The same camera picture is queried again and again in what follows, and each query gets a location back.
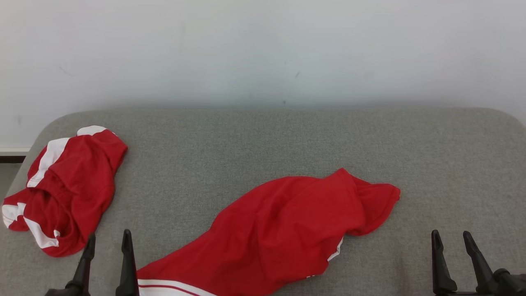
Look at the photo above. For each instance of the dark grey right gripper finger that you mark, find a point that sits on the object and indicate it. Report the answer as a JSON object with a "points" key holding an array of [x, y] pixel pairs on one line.
{"points": [[481, 275], [441, 271]]}

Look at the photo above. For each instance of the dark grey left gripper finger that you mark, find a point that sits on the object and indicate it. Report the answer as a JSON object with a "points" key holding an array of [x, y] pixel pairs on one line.
{"points": [[84, 267], [128, 271]]}

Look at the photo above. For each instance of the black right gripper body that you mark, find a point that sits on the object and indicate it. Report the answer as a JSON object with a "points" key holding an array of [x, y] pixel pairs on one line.
{"points": [[464, 294]]}

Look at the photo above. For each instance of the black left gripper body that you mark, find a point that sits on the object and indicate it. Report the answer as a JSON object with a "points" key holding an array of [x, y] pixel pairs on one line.
{"points": [[65, 292]]}

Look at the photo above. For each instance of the red shorts white stripes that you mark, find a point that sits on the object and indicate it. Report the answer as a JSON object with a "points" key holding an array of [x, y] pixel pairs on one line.
{"points": [[78, 181]]}

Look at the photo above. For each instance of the red basketball jersey white trim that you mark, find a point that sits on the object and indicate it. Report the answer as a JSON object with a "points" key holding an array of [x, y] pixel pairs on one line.
{"points": [[279, 230]]}

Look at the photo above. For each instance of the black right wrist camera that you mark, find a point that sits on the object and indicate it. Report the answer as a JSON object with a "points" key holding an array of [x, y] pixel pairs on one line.
{"points": [[511, 283]]}

